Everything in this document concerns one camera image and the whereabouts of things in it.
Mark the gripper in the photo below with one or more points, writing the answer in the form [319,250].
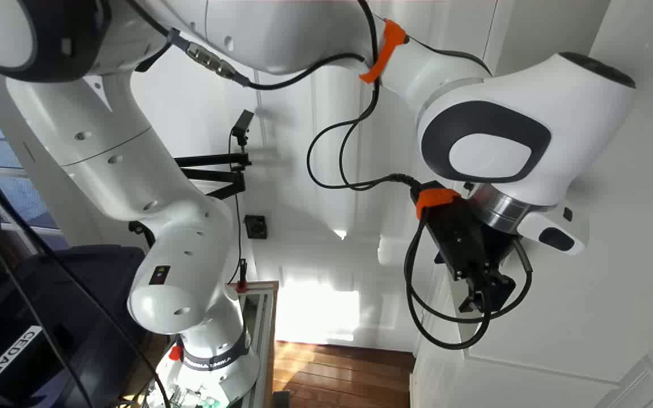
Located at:
[499,252]

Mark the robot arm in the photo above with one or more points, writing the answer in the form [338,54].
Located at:
[179,266]

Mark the red button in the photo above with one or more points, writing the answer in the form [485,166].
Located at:
[175,353]

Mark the black equipment case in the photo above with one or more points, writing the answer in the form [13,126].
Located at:
[32,317]

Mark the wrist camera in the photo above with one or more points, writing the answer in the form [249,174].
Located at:
[456,235]

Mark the black wall socket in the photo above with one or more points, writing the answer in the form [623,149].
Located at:
[256,226]

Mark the camera on mount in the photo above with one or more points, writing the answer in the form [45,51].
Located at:
[213,175]

